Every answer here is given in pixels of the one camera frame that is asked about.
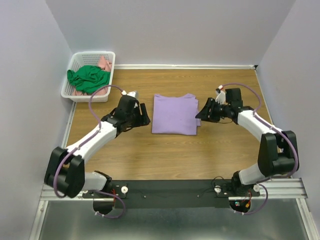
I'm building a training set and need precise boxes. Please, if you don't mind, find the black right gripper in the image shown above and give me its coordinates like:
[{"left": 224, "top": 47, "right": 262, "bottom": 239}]
[{"left": 194, "top": 97, "right": 230, "bottom": 124}]

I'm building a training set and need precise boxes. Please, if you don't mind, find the purple t shirt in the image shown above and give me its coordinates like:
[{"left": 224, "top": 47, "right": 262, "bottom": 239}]
[{"left": 151, "top": 93, "right": 201, "bottom": 136}]

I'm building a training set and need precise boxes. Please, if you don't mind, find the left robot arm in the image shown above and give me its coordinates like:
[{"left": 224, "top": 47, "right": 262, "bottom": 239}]
[{"left": 44, "top": 91, "right": 151, "bottom": 198}]

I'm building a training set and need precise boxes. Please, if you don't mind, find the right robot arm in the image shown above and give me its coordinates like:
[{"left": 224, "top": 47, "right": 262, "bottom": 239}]
[{"left": 195, "top": 85, "right": 299, "bottom": 196}]

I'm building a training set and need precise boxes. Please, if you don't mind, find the pink t shirt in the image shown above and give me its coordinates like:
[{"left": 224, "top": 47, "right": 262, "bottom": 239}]
[{"left": 71, "top": 55, "right": 113, "bottom": 97}]

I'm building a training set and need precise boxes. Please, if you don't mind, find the green t shirt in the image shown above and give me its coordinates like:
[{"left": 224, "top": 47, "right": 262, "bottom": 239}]
[{"left": 66, "top": 64, "right": 112, "bottom": 95}]

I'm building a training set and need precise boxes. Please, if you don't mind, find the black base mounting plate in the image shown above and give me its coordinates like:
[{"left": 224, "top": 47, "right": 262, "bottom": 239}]
[{"left": 82, "top": 178, "right": 262, "bottom": 210}]

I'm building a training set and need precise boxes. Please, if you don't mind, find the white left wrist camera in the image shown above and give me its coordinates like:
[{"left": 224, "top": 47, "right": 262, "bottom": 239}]
[{"left": 121, "top": 90, "right": 139, "bottom": 101}]

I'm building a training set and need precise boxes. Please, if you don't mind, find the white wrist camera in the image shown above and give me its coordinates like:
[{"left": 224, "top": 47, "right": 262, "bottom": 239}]
[
  {"left": 121, "top": 90, "right": 139, "bottom": 101},
  {"left": 215, "top": 85, "right": 226, "bottom": 105}
]

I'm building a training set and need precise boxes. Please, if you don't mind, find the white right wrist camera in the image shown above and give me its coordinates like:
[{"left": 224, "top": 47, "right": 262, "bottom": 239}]
[{"left": 215, "top": 85, "right": 226, "bottom": 105}]

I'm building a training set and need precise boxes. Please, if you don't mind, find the aluminium extrusion rail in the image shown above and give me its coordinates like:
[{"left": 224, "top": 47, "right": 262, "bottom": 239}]
[{"left": 39, "top": 178, "right": 308, "bottom": 201}]

